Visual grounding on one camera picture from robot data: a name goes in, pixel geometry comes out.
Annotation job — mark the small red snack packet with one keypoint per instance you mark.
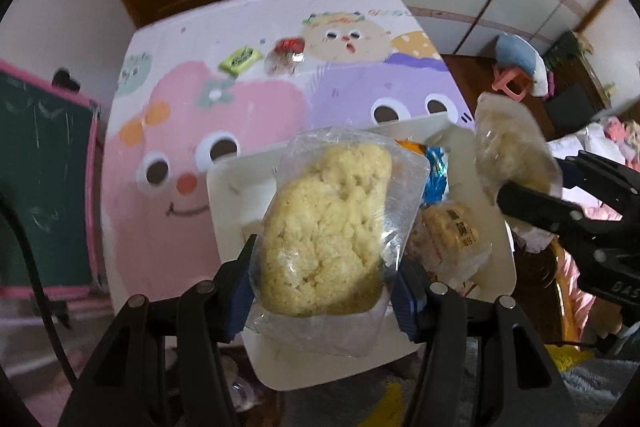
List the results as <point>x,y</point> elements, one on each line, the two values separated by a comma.
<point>287,47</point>

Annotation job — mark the blue white candy packet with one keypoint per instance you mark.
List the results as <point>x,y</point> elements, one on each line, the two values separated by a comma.
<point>435,177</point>

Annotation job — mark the pink blanket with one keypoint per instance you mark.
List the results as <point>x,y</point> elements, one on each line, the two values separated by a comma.
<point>572,302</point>

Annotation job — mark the pink plastic stool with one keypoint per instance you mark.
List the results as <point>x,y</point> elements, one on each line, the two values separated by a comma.
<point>505,79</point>

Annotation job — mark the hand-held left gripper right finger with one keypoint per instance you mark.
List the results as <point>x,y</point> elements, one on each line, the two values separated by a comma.
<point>407,307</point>

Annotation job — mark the white plastic tray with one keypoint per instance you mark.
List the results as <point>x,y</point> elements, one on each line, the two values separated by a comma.
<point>235,207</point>

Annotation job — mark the clear rice cracker packet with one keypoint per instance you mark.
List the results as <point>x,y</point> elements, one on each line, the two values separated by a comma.
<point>505,147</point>
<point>325,227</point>

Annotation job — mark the brown biscuit packet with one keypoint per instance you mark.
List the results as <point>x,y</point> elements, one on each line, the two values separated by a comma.
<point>450,227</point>

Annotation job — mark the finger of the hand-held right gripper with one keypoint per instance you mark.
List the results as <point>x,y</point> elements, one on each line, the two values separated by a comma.
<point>600,179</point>
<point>540,209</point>

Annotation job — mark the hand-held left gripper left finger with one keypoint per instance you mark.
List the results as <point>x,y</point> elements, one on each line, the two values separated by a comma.
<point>235,297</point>

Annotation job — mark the cartoon printed tablecloth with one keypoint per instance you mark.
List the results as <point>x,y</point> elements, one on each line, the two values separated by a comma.
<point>160,117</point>

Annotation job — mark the small green candy packet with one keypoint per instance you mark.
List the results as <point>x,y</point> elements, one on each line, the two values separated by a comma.
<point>240,59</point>

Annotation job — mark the small pink stool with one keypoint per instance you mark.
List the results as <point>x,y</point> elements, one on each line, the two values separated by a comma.
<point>515,49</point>

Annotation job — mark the orange red snack packet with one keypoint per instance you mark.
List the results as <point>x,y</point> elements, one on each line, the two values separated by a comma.
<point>410,148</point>

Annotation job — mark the black bag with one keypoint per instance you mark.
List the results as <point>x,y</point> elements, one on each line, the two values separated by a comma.
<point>570,107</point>

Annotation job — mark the grey fluffy rug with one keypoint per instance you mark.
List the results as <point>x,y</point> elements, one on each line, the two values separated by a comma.
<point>585,387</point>

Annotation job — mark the pink framed chalkboard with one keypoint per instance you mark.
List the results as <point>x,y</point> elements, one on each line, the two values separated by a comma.
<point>45,182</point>

